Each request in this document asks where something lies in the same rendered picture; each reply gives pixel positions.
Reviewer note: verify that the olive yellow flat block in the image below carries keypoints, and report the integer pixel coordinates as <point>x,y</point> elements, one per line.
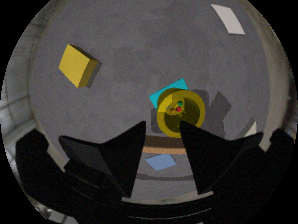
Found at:
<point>77,65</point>

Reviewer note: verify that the brown flat bar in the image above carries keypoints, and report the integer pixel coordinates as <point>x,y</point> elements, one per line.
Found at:
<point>161,145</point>

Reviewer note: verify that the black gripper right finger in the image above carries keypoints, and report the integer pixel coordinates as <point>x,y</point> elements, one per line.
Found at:
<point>211,156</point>

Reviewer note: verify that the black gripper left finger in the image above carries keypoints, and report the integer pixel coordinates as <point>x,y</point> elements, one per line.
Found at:
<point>118,158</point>

